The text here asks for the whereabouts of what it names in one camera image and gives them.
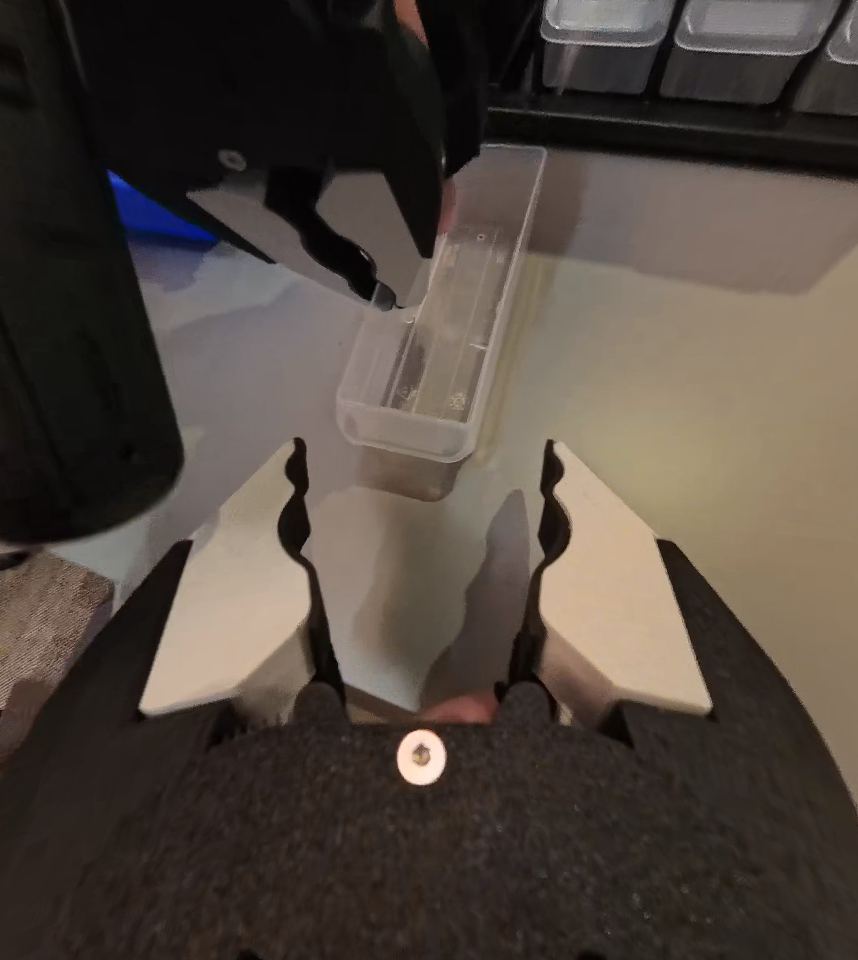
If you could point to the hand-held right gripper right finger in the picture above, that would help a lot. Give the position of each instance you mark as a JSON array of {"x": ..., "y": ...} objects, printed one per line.
[{"x": 609, "y": 600}]

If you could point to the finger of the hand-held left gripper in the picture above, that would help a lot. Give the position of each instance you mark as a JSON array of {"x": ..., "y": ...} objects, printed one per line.
[
  {"x": 241, "y": 214},
  {"x": 417, "y": 202}
]

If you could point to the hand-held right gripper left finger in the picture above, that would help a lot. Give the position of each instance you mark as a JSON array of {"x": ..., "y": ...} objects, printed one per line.
[{"x": 241, "y": 600}]

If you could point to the blue plastic bin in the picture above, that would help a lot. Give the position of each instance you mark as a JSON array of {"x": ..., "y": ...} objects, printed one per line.
[{"x": 158, "y": 214}]

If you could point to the black drawer cabinet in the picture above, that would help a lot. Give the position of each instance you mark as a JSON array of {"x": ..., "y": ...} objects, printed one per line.
[{"x": 699, "y": 135}]

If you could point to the set of clear cabinet drawers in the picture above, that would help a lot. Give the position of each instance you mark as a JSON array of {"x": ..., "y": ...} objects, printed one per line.
[{"x": 744, "y": 52}]

